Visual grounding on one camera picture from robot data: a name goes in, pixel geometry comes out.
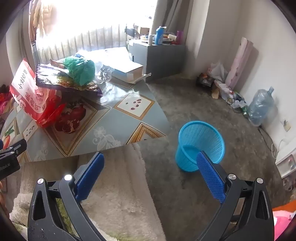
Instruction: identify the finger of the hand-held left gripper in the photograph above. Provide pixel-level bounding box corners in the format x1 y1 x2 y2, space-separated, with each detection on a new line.
0 138 27 160

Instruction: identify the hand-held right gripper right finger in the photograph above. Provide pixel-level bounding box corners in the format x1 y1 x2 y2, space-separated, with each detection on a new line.
196 151 275 241

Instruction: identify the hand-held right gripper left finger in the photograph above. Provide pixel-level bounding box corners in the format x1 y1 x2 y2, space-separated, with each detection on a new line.
27 152 109 241

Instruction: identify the blue plastic mesh basket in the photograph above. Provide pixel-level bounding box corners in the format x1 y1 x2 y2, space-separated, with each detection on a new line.
175 120 225 172

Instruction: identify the red printed plastic bag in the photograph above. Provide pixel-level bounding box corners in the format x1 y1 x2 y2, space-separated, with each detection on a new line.
10 58 66 128

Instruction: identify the purple gold snack bag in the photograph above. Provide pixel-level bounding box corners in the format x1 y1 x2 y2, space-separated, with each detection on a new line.
36 64 103 98

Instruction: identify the clear plastic bottle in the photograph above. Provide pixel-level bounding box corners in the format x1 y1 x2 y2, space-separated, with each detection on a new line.
94 65 112 84

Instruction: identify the white cardboard box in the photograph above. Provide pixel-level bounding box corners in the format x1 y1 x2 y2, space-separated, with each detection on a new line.
102 54 152 83

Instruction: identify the white fluffy blanket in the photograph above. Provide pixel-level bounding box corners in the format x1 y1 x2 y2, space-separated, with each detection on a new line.
9 144 167 241

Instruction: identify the green fuzzy cushion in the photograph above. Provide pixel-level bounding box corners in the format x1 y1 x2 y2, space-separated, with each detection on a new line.
55 199 77 232

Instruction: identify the red patterned item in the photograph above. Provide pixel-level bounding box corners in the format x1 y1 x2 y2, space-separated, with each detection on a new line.
0 85 14 116

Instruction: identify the fruit print tablecloth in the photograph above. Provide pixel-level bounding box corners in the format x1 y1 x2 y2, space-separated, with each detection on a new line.
0 46 170 163

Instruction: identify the white small appliance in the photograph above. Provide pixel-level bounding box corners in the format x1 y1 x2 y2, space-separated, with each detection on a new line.
275 154 296 179

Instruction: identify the orange board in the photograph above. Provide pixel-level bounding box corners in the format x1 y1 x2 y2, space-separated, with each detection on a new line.
272 202 295 212

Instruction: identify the pink cloth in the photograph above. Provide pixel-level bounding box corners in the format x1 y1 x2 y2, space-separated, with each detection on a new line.
272 210 294 241

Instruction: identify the pile of mixed wrappers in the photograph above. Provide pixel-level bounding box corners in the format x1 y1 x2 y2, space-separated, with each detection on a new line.
211 80 249 116

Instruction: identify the large clear water jug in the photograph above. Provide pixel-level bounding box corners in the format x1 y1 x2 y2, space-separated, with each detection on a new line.
247 86 275 127

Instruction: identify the dark snack box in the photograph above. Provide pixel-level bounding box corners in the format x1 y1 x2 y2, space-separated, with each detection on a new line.
196 73 214 87

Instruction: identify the green plastic bag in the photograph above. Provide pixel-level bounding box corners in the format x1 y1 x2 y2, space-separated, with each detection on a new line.
63 57 96 86

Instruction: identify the white plastic bag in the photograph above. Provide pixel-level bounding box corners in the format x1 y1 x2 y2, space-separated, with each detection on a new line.
207 61 228 81

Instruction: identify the pink patterned roll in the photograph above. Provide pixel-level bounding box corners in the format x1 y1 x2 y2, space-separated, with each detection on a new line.
225 37 255 90

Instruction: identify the grey cabinet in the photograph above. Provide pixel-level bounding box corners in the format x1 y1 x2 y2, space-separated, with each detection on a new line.
128 39 186 82

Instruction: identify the beige quilted jacket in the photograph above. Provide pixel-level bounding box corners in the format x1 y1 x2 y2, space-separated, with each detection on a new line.
30 0 58 40

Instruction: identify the grey slatted railing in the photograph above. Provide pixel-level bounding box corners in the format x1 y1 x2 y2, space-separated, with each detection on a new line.
31 25 127 67

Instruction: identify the pile of small household items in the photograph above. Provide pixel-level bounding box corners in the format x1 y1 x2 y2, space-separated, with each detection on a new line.
163 32 177 44

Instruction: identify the blue bottle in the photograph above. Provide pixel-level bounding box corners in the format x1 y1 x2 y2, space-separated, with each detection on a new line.
154 26 167 45

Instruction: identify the large window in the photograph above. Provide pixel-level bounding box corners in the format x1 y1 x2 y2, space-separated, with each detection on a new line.
39 0 158 51

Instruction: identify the grey curtain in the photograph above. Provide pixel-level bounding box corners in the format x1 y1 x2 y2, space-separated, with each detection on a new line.
151 0 210 40

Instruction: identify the white cable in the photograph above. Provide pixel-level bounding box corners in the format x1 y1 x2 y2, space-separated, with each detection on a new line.
270 138 287 160

